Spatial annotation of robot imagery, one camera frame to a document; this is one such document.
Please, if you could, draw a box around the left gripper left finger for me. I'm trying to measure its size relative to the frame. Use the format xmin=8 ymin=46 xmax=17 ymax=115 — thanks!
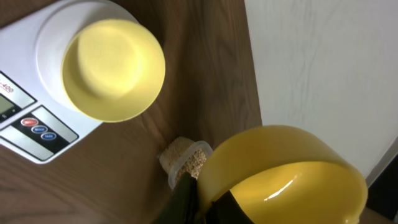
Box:
xmin=153 ymin=172 xmax=197 ymax=224

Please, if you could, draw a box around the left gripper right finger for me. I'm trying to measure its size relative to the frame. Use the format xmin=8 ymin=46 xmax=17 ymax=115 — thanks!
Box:
xmin=205 ymin=191 xmax=254 ymax=224

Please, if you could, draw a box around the yellow measuring scoop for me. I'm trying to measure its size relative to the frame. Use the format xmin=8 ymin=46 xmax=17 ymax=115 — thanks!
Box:
xmin=198 ymin=125 xmax=368 ymax=223

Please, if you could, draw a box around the pale yellow bowl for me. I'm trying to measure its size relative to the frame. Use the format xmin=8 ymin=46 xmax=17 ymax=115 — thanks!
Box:
xmin=61 ymin=19 xmax=165 ymax=123

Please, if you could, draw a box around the white digital kitchen scale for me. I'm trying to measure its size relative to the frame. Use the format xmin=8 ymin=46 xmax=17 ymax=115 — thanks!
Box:
xmin=1 ymin=0 xmax=136 ymax=164

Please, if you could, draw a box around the clear container of soybeans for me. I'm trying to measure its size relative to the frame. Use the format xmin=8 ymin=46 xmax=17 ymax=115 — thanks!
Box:
xmin=158 ymin=137 xmax=213 ymax=190

